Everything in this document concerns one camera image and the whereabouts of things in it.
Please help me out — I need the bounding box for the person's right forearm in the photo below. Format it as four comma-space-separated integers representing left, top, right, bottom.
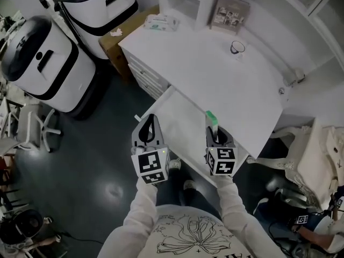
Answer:
213, 174, 249, 225

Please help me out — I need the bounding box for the brown picture book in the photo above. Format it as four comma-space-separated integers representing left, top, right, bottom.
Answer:
209, 0, 251, 35

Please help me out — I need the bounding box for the white dresser cabinet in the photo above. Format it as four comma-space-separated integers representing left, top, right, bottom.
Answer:
118, 23, 284, 161

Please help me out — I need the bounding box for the person's white printed shirt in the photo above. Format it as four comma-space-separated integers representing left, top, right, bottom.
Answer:
98, 204, 288, 258

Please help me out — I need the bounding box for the white black wheeled robot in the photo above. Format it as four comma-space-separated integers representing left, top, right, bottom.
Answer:
52, 0, 139, 60
0, 15, 112, 121

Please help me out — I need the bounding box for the white wet wipes packet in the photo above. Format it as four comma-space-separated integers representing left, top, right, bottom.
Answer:
143, 13, 180, 32

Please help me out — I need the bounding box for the white shelf unit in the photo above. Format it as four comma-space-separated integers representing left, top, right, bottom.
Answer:
157, 0, 217, 32

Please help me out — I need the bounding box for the white drawer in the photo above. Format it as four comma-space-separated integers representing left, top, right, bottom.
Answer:
139, 85, 250, 185

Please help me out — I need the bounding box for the white office chair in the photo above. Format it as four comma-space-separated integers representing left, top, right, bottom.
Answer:
0, 107, 62, 153

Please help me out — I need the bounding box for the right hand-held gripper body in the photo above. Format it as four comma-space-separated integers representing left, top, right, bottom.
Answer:
205, 141, 239, 177

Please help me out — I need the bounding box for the ornate cream chair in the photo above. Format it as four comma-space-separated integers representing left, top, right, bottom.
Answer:
246, 118, 344, 211

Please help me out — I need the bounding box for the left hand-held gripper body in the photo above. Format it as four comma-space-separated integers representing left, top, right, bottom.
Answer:
131, 141, 171, 185

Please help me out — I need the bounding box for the brown cardboard box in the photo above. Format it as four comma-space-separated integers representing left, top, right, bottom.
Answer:
98, 5, 162, 83

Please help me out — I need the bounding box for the person's left forearm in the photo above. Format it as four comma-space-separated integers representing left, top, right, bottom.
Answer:
122, 176, 159, 232

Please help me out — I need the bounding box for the small green white item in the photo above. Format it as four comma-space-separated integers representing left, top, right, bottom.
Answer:
205, 110, 220, 134

